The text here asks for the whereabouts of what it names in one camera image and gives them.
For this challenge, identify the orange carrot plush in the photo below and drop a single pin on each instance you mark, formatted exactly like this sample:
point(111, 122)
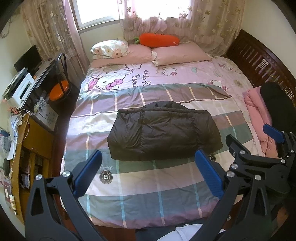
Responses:
point(159, 39)

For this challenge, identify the white floral box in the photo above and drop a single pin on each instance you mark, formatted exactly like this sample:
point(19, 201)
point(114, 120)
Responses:
point(48, 117)

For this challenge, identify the black desk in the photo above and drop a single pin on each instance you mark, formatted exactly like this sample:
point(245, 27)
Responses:
point(46, 69)

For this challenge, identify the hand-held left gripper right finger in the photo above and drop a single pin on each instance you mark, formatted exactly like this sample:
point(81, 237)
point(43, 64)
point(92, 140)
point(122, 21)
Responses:
point(208, 171)

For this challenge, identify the pile of papers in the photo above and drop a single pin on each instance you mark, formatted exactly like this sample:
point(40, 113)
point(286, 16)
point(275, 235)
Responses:
point(12, 132)

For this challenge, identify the brown puffer jacket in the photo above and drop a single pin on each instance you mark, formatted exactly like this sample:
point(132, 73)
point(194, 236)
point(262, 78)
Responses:
point(161, 132)

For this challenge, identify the plaid blanket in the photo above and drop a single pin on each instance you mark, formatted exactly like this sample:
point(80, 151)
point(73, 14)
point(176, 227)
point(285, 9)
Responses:
point(143, 185)

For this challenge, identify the orange seat chair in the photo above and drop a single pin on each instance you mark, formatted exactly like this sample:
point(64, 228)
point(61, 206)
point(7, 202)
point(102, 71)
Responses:
point(59, 89)

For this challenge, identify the floral pillow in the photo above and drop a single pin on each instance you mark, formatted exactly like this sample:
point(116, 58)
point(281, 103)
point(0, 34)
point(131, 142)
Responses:
point(108, 47)

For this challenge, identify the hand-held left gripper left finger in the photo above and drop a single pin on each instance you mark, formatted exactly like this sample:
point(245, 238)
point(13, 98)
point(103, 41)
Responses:
point(89, 171)

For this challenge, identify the white printer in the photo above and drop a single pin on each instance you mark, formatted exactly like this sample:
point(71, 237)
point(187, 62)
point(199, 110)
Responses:
point(22, 88)

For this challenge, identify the dark wooden headboard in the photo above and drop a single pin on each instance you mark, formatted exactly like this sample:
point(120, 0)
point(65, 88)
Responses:
point(254, 58)

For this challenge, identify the person's white clothing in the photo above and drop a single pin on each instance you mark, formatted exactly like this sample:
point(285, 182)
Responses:
point(185, 234)

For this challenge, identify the window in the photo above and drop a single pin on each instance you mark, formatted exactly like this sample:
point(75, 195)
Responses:
point(92, 11)

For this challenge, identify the black garment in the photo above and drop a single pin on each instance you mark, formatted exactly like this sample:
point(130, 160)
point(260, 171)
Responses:
point(275, 102)

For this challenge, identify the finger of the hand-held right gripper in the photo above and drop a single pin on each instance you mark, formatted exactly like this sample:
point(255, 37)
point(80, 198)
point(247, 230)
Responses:
point(274, 133)
point(233, 142)

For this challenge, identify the floral lace curtain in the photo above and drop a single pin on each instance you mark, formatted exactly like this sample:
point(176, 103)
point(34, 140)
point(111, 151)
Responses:
point(53, 30)
point(208, 20)

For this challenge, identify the pink pillow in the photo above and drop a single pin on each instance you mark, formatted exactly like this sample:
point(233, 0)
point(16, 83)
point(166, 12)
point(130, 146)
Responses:
point(136, 54)
point(180, 54)

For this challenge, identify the small white bottle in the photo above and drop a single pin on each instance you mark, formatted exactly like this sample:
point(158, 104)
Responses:
point(12, 202)

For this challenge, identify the wooden cabinet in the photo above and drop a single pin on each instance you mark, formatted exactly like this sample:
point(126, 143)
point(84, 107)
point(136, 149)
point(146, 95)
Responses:
point(39, 139)

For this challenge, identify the pink cartoon bedsheet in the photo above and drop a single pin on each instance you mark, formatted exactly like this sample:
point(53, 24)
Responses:
point(185, 76)

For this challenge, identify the black monitor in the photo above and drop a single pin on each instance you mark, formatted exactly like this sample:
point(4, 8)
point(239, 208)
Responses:
point(29, 58)

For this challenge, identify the pink puffer jacket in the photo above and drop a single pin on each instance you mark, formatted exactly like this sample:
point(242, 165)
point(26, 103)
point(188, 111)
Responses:
point(256, 111)

